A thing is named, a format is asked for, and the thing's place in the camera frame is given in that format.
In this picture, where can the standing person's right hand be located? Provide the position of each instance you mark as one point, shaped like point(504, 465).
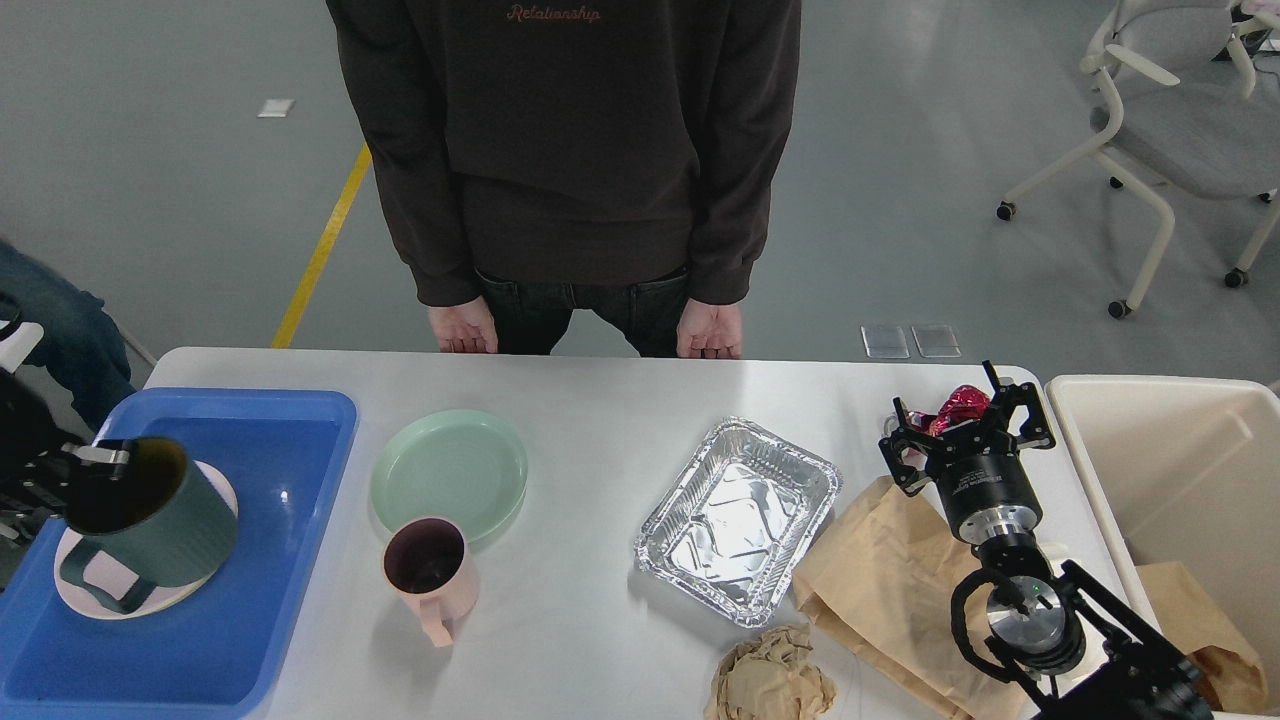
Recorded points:
point(464, 328)

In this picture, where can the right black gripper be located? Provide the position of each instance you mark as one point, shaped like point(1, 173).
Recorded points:
point(984, 490)

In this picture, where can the red foil wrapper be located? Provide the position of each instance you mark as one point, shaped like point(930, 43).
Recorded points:
point(966, 403)

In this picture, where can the beige plastic bin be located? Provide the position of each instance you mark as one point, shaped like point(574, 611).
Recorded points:
point(1187, 470)

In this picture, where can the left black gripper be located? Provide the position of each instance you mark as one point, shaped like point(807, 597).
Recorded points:
point(37, 487)

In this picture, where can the left floor outlet plate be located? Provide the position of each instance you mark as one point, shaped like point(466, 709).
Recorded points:
point(885, 342)

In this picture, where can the white grey office chair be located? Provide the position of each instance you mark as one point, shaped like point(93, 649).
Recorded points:
point(1179, 99)

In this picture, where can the aluminium foil tray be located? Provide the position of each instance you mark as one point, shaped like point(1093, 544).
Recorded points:
point(738, 520)

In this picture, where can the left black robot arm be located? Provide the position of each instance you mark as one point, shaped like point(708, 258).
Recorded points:
point(27, 424)

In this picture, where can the standing person's left hand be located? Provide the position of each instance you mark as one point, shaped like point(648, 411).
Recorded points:
point(708, 331)

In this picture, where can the right floor outlet plate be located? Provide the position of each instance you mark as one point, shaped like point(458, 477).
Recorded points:
point(936, 341)

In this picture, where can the blue plastic tray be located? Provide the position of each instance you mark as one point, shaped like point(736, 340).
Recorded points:
point(214, 654)

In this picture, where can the pink mug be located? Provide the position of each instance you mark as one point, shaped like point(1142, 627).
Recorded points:
point(429, 564)

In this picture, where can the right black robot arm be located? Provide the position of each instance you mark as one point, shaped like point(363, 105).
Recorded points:
point(1049, 627)

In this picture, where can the dark green mug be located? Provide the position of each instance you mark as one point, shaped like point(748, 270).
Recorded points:
point(169, 526)

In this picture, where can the standing person in black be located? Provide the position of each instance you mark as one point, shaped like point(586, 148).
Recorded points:
point(615, 157)

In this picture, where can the green plate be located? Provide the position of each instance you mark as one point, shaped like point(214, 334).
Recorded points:
point(462, 464)

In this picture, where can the brown paper bag in bin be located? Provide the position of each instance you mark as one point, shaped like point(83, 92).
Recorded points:
point(1232, 674)

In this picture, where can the crumpled brown paper ball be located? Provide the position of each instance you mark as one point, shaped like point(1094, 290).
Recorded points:
point(771, 677)

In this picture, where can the pink plate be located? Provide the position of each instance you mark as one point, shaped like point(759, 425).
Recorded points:
point(110, 574)

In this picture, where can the floor outlet plate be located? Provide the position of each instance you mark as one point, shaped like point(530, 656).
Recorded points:
point(936, 341)
point(885, 342)

